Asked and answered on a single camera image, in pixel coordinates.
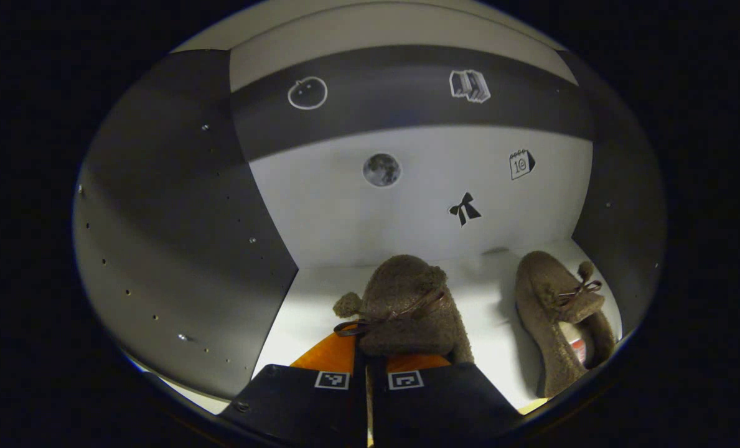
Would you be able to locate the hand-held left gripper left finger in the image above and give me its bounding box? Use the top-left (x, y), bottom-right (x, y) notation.
top-left (219, 331), bottom-right (370, 448)

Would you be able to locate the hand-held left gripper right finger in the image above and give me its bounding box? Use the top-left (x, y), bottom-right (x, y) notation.
top-left (370, 353), bottom-right (526, 448)

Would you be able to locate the white cabinet shelf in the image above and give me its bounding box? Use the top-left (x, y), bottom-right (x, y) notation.
top-left (251, 240), bottom-right (624, 413)

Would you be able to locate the brown fuzzy shoe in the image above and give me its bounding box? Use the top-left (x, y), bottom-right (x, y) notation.
top-left (334, 254), bottom-right (475, 368)
top-left (515, 250), bottom-right (617, 399)

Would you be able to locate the white shoe cabinet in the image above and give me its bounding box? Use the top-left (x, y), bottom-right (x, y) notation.
top-left (73, 0), bottom-right (667, 418)

